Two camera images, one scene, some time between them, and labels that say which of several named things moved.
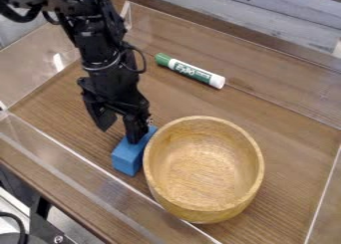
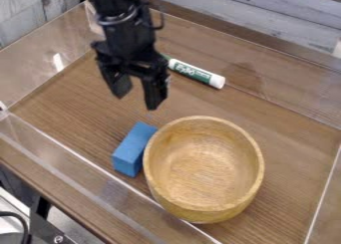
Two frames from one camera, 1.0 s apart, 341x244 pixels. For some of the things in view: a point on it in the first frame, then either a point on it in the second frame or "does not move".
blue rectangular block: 127,155 does not move
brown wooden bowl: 204,167 does not move
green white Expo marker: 190,71 does not move
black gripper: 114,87 → 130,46
